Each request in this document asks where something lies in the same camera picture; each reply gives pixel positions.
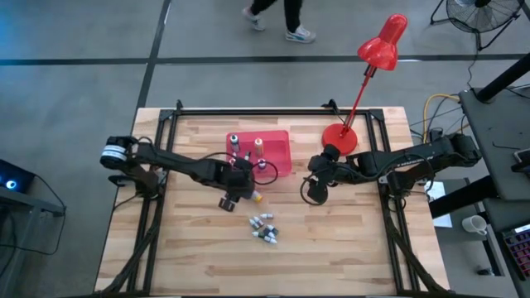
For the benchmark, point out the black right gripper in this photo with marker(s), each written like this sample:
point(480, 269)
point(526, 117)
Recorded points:
point(331, 171)

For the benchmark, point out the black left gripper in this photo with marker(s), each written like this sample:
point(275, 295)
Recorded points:
point(238, 182)

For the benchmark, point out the large yellow coloring bottle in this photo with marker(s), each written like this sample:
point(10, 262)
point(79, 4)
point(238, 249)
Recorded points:
point(257, 197)

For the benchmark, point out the small gray dropper bottle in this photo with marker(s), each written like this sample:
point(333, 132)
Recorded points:
point(232, 160)

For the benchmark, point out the small green dropper bottle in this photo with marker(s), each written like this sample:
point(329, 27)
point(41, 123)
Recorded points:
point(253, 224)
point(247, 156)

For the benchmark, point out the large dark red coloring bottle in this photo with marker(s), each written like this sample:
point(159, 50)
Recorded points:
point(261, 164)

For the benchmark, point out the large dark green coloring bottle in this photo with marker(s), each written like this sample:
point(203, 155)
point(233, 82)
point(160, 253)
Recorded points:
point(234, 142)

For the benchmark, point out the large orange coloring bottle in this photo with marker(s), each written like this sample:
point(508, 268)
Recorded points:
point(258, 147)

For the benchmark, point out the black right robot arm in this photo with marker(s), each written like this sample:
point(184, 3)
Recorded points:
point(414, 159)

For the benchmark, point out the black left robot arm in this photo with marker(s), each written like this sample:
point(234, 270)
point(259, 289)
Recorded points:
point(174, 159)

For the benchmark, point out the red desk lamp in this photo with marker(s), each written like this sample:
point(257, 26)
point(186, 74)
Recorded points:
point(339, 136)

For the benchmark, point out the pink translucent plastic bin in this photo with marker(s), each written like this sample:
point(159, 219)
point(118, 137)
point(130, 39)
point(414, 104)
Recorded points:
point(275, 149)

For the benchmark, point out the black and white marker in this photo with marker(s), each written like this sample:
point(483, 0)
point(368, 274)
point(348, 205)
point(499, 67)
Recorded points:
point(270, 239)

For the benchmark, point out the black clamp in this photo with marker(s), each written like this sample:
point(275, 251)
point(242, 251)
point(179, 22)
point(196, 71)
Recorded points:
point(179, 104)
point(330, 104)

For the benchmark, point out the white paper sheet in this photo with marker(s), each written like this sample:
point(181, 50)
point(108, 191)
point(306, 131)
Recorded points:
point(437, 192)

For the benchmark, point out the black power adapter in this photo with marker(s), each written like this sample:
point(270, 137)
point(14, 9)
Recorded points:
point(436, 136)

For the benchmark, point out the black table leg bar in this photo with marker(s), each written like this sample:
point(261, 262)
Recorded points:
point(459, 203)

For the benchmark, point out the white mug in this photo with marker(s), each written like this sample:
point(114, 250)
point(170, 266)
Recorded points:
point(473, 224)

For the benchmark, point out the person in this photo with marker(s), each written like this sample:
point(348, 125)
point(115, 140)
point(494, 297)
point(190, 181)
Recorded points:
point(292, 12)

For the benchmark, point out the gray side table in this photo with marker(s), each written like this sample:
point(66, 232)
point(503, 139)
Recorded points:
point(492, 124)

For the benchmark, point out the small black object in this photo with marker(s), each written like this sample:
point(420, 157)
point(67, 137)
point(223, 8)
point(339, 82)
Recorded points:
point(484, 272)

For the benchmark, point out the black device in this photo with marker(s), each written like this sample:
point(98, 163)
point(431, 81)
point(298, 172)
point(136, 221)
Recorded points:
point(522, 159)

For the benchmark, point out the gray metal stand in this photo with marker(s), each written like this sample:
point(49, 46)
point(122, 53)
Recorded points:
point(25, 203)

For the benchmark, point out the black pole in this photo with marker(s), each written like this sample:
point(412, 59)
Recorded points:
point(505, 76)

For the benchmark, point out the dark gray desk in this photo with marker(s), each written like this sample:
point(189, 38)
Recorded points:
point(509, 265)

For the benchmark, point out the black backlit keyboard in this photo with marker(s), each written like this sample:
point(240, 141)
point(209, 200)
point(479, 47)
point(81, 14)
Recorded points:
point(519, 248)

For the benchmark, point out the black computer with blue light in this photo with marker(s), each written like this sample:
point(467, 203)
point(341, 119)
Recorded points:
point(20, 176)

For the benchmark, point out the black floor fan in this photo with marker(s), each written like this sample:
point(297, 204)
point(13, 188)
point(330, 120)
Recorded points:
point(480, 16)

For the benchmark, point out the black aluminium table frame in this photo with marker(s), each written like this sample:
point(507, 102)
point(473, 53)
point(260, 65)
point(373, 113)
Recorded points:
point(269, 111)

